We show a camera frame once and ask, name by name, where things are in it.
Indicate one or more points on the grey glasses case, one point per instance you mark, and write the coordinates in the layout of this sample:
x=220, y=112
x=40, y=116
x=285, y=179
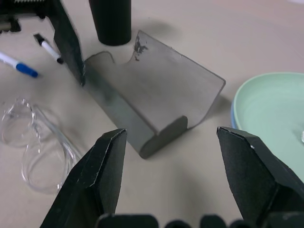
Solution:
x=154, y=95

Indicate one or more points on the black cup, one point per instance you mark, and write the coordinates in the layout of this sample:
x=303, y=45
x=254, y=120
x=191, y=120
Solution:
x=111, y=21

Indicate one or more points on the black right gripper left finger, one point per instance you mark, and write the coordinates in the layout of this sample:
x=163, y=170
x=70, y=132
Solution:
x=95, y=180

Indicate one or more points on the white marker with blue cap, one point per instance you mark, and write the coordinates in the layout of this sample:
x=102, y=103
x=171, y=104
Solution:
x=22, y=67

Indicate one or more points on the mint green plate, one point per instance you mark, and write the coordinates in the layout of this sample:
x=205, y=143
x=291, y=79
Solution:
x=273, y=104

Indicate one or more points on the clear plastic glasses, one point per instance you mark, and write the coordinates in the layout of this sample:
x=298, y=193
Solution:
x=31, y=133

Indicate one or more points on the white marker with black cap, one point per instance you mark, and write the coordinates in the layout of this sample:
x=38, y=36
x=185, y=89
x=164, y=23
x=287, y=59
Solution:
x=48, y=48

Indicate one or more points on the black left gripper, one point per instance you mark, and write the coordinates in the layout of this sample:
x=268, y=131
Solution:
x=26, y=9

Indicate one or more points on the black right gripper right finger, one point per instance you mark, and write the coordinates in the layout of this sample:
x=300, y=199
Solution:
x=251, y=175

